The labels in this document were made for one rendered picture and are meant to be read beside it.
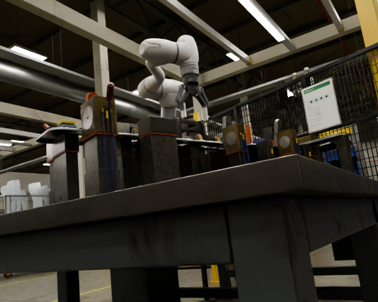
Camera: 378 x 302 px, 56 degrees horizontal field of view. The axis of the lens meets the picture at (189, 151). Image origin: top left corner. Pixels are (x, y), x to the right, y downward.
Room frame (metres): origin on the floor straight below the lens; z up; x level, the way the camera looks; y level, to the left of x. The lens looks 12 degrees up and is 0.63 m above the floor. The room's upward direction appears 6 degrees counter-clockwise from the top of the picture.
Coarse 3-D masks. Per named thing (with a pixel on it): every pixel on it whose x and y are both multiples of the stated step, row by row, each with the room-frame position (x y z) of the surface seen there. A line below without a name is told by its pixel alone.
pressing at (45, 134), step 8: (56, 128) 1.10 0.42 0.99; (64, 128) 1.11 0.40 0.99; (72, 128) 1.13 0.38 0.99; (40, 136) 1.16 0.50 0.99; (48, 136) 1.20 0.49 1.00; (56, 136) 1.21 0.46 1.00; (120, 136) 1.31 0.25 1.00; (128, 136) 1.32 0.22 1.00; (136, 136) 1.34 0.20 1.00; (80, 144) 1.34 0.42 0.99; (136, 144) 1.47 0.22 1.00; (200, 144) 1.61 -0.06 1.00; (208, 144) 1.63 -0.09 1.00; (216, 144) 1.65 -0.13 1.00; (248, 144) 1.69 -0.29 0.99
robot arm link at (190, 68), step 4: (184, 64) 1.58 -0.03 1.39; (188, 64) 1.57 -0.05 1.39; (192, 64) 1.58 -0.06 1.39; (196, 64) 1.59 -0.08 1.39; (180, 68) 1.61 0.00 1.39; (184, 68) 1.58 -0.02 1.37; (188, 68) 1.57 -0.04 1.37; (192, 68) 1.58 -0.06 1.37; (196, 68) 1.59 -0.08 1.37; (184, 72) 1.58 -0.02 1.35; (188, 72) 1.58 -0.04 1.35; (192, 72) 1.58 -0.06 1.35; (196, 72) 1.59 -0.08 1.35; (184, 76) 1.60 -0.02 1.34
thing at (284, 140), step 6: (282, 132) 1.72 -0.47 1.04; (288, 132) 1.69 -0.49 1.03; (294, 132) 1.70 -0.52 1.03; (282, 138) 1.72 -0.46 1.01; (288, 138) 1.69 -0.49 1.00; (294, 138) 1.69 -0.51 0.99; (282, 144) 1.72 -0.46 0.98; (288, 144) 1.70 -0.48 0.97; (294, 144) 1.69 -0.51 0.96; (282, 150) 1.73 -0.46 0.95; (288, 150) 1.70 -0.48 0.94; (294, 150) 1.69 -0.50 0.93
